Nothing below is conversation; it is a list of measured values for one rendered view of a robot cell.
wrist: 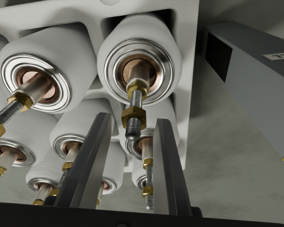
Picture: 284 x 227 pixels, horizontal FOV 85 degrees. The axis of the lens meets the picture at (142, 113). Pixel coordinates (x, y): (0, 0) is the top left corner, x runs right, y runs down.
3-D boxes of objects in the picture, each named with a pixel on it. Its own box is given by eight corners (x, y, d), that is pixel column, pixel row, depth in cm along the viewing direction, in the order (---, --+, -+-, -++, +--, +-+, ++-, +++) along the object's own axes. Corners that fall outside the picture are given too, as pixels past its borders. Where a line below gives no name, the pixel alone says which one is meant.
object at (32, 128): (66, 116, 45) (29, 174, 31) (34, 95, 41) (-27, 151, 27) (85, 97, 41) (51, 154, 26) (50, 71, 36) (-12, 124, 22)
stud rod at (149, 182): (147, 155, 23) (147, 211, 18) (144, 151, 23) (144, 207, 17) (153, 154, 23) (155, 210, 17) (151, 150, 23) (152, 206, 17)
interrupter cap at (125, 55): (150, 19, 14) (150, 20, 13) (185, 83, 18) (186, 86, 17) (90, 64, 17) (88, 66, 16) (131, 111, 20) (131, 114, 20)
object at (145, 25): (151, -6, 27) (154, -1, 13) (175, 43, 32) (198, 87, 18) (109, 28, 30) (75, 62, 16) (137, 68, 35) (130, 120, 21)
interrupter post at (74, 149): (68, 148, 26) (59, 165, 23) (75, 141, 24) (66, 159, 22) (81, 154, 27) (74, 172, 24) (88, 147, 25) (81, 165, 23)
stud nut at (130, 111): (146, 124, 12) (146, 133, 11) (125, 125, 12) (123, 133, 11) (145, 104, 11) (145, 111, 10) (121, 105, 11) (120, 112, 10)
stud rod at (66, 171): (70, 156, 24) (45, 210, 18) (72, 153, 24) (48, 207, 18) (75, 159, 25) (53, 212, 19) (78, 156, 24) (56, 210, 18)
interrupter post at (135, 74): (142, 59, 16) (141, 72, 13) (154, 77, 17) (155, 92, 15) (124, 70, 17) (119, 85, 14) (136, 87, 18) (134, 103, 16)
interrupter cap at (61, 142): (47, 148, 26) (45, 152, 25) (66, 124, 22) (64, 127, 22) (87, 166, 29) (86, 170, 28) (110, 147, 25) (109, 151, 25)
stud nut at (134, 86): (147, 98, 15) (147, 103, 14) (129, 98, 15) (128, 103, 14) (146, 79, 14) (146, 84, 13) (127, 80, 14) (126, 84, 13)
